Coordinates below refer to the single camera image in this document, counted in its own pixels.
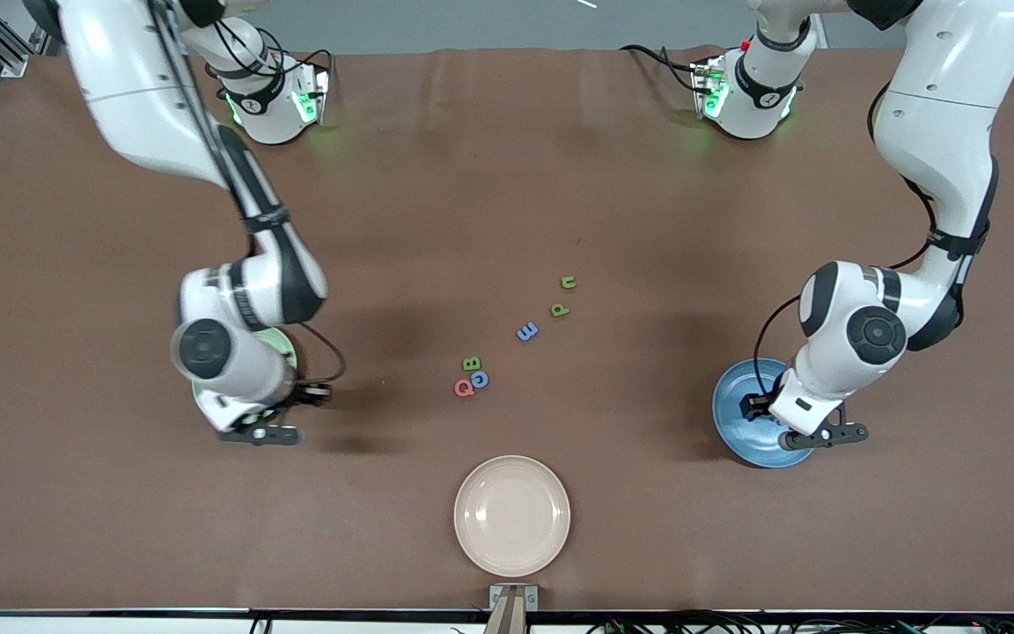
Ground light green plate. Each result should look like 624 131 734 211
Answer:
192 326 298 432

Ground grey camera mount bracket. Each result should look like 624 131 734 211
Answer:
484 584 540 634

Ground blue plate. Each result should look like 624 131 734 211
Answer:
712 358 825 468

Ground black arm base cable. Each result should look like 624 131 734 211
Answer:
224 22 337 85
619 43 703 94

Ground brown table mat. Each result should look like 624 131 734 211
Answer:
0 46 1014 614

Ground beige plate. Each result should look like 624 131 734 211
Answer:
454 455 571 578

